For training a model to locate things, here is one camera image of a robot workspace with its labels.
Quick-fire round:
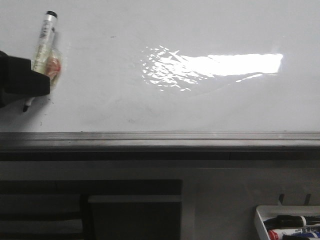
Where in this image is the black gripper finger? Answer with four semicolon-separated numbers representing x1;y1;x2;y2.
0;51;50;108

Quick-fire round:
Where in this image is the white whiteboard marker with tape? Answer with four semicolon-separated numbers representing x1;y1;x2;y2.
22;10;63;113

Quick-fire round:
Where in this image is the white whiteboard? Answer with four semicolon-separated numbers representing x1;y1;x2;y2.
0;0;320;132

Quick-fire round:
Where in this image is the dark cabinet panel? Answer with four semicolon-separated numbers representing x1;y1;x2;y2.
0;179;183;240

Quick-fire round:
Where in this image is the white marker tray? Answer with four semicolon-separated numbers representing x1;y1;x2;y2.
254;205;320;240

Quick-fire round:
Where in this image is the black tray hook left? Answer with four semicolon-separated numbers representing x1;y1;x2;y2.
278;193;285;206

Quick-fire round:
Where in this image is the black tray hook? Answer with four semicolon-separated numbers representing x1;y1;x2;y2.
304;193;311;206
278;193;285;206

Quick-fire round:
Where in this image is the red capped marker in tray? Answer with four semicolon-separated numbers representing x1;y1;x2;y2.
267;226;320;240

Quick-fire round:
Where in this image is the black marker in tray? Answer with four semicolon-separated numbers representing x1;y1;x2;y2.
263;215;320;230

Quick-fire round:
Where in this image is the black tray hook right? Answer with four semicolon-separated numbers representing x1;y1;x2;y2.
304;193;311;206

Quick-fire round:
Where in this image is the blue marker in tray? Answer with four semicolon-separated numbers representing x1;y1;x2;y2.
282;232;320;240

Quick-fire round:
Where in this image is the aluminium whiteboard frame rail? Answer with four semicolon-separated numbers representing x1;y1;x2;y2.
0;131;320;161

